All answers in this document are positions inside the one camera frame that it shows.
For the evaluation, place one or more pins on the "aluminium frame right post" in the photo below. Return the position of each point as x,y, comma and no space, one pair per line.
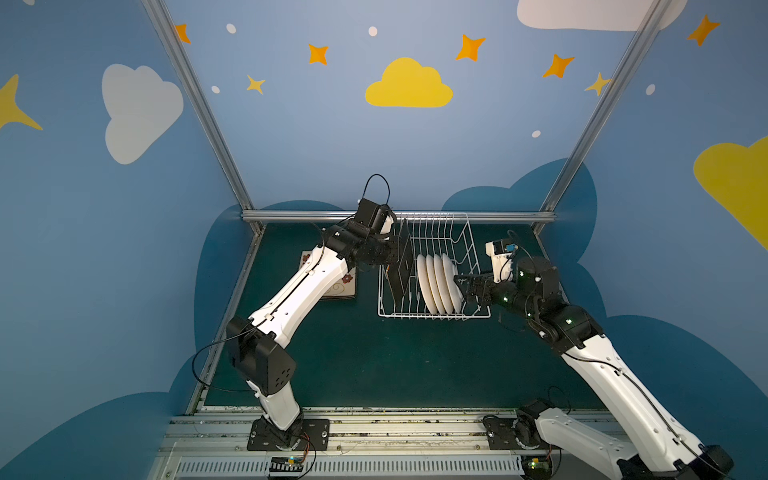
636,51

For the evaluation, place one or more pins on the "left small circuit board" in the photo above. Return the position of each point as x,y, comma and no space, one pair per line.
285,467

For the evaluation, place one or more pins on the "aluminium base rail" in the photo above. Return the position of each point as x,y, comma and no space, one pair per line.
365,443

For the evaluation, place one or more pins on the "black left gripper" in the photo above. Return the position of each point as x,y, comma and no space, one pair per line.
383,250

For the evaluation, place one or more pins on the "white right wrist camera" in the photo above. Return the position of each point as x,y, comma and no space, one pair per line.
502,254

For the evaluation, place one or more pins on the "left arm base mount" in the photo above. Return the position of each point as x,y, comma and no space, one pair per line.
313,434

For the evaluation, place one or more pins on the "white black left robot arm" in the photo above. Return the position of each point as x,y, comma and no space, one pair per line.
257,344

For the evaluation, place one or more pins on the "white round plate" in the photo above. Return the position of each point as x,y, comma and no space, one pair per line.
434,285
442,285
450,271
424,285

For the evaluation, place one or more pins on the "right small circuit board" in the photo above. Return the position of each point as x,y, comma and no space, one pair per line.
536,468

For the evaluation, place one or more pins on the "square floral plate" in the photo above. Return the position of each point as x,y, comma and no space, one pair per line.
342,289
401,262

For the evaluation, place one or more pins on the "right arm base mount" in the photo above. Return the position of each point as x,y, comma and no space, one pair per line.
510,433

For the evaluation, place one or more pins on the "aluminium frame back bar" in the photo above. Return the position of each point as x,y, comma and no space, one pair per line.
294,216

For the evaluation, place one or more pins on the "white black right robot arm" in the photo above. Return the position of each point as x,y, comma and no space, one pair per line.
658,446

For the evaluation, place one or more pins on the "aluminium frame post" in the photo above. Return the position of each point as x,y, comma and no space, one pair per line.
636,51
163,25

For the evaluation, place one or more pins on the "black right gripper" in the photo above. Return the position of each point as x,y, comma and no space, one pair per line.
484,287

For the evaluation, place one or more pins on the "aluminium frame left post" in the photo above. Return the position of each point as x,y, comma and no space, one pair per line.
163,25

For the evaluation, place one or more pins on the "small circuit board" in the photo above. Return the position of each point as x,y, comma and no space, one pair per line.
285,467
536,468

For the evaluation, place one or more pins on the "white wire dish rack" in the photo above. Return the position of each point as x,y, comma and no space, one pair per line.
434,237

